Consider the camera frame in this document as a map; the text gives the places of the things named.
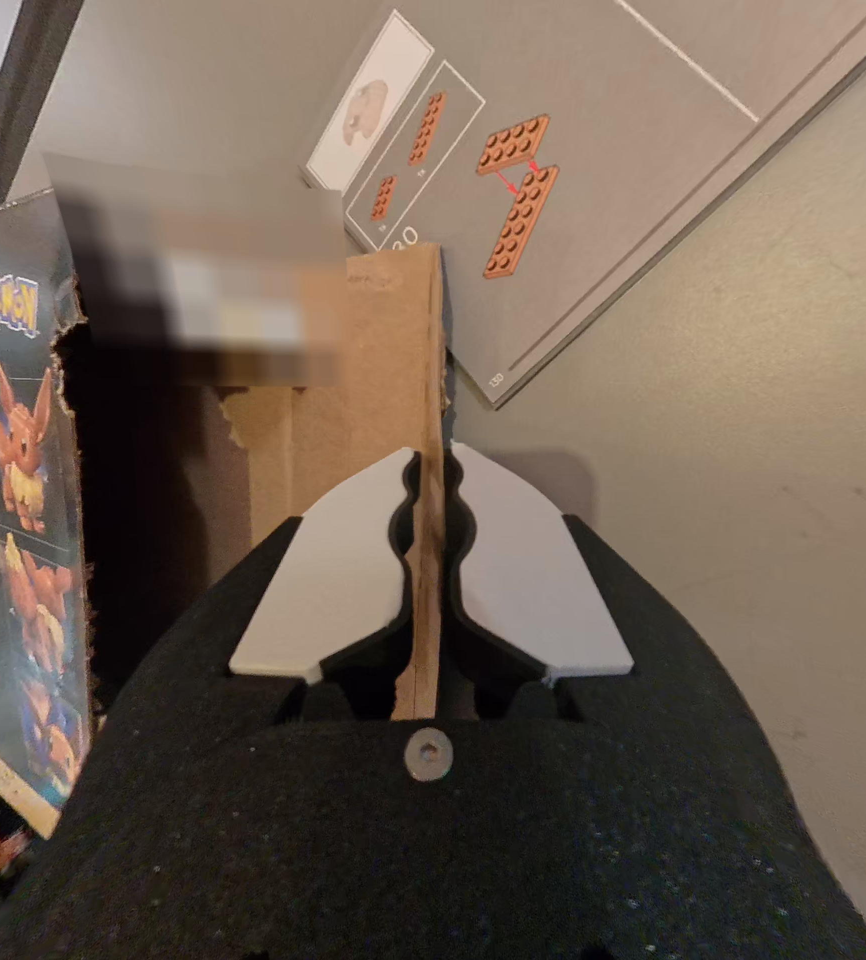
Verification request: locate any grey desk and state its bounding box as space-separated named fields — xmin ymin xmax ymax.
xmin=0 ymin=0 xmax=866 ymax=960

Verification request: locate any grey instruction booklet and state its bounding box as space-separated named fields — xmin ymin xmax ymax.
xmin=299 ymin=0 xmax=866 ymax=411

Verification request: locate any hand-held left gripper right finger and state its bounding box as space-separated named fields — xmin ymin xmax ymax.
xmin=444 ymin=441 xmax=636 ymax=687

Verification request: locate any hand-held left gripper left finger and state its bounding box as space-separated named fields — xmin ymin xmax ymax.
xmin=229 ymin=447 xmax=422 ymax=685

